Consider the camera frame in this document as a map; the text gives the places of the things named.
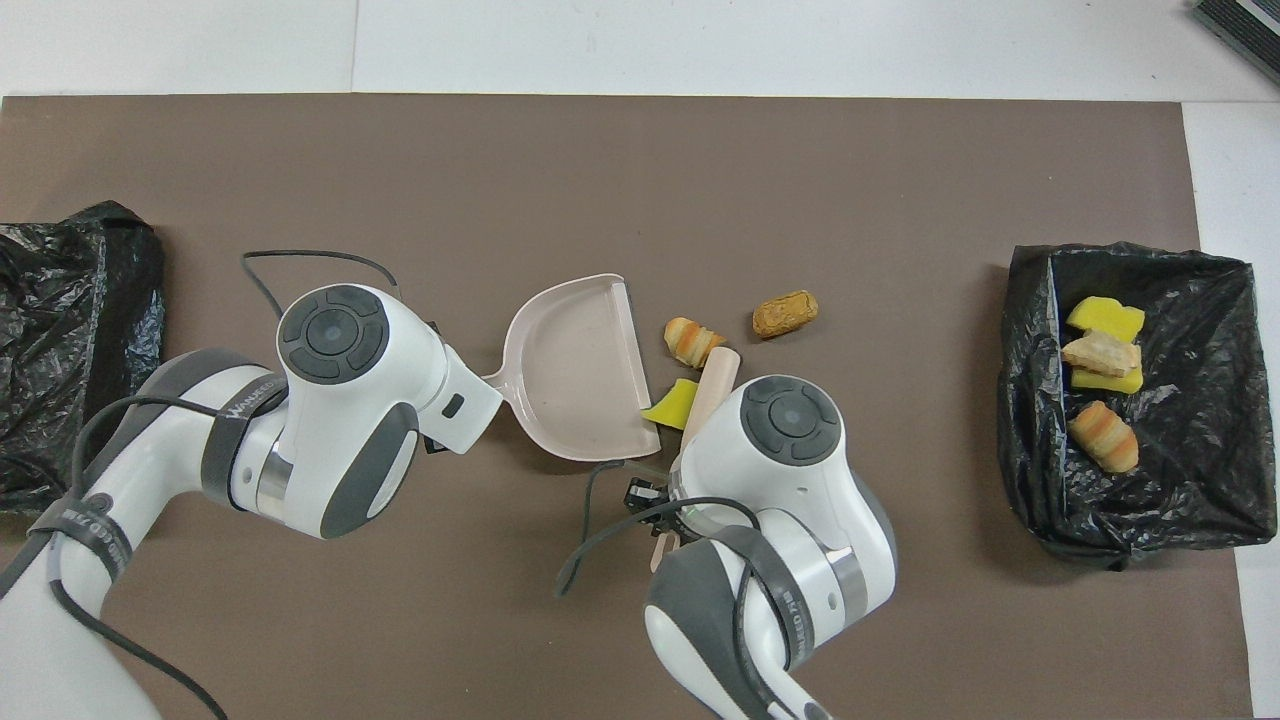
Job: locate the brown table mat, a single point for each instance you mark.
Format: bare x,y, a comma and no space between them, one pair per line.
640,180

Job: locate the beige plastic dustpan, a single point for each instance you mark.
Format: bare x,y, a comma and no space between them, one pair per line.
585,380

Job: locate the striped bread roll piece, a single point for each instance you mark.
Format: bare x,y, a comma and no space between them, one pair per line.
1105,437

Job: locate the beige hand brush black bristles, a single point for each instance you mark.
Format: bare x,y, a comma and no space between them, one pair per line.
715,385

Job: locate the dark grey ribbed device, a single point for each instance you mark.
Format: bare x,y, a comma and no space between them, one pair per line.
1250,25

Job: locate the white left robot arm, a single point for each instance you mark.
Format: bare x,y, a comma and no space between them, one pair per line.
340,420

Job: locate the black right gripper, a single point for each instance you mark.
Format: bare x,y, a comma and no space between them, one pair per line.
648,495

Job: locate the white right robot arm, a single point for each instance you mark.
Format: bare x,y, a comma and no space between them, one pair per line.
780,480

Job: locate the brown breaded nugget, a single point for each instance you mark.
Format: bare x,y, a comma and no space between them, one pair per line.
785,314

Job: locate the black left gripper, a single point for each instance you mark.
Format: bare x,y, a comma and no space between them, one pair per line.
436,444

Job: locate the orange croissant bread piece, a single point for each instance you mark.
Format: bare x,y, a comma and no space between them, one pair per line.
692,340

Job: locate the pale yellow crust piece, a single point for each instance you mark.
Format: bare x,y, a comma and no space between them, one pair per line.
1100,352

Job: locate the yellow sponge piece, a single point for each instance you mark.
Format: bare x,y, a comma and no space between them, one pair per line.
1105,382
1105,315
672,407

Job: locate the black bag-lined trash bin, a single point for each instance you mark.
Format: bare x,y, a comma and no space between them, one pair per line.
70,350
1200,470

